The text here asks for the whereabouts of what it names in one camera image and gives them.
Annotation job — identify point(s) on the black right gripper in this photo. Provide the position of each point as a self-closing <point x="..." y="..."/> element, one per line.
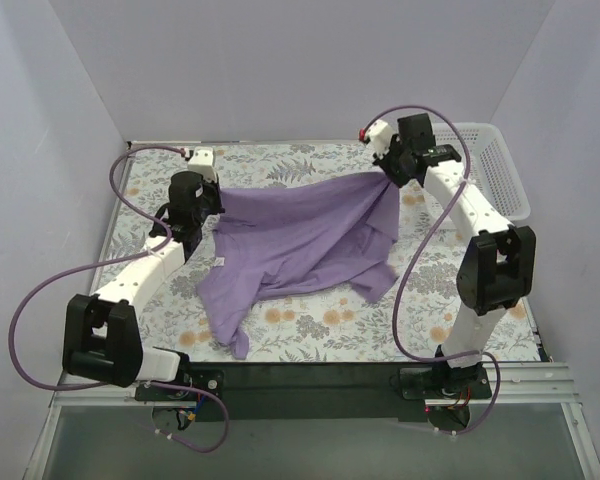
<point x="389" y="163"/>

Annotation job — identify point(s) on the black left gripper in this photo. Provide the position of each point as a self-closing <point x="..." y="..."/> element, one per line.
<point x="213" y="198"/>

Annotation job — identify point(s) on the white plastic laundry basket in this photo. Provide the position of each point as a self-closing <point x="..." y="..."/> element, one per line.
<point x="493" y="170"/>

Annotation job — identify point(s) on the purple t shirt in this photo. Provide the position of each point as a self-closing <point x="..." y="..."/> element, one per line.
<point x="276" y="242"/>

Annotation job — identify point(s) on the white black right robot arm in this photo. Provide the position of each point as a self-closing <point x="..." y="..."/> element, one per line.
<point x="496" y="270"/>

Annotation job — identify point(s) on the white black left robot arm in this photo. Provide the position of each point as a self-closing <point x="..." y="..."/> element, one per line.
<point x="102" y="340"/>

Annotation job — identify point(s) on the floral tablecloth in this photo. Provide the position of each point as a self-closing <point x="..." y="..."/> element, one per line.
<point x="335" y="324"/>

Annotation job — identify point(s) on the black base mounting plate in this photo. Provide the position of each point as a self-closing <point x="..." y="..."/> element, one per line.
<point x="299" y="391"/>

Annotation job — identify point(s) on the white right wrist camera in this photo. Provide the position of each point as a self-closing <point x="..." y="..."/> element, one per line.
<point x="379" y="135"/>

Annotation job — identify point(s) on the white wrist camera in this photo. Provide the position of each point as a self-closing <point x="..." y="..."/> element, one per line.
<point x="201" y="160"/>
<point x="379" y="135"/>

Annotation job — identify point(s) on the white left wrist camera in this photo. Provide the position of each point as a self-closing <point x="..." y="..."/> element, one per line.
<point x="201" y="160"/>

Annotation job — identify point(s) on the aluminium frame rail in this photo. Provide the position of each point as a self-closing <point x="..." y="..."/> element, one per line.
<point x="321" y="421"/>

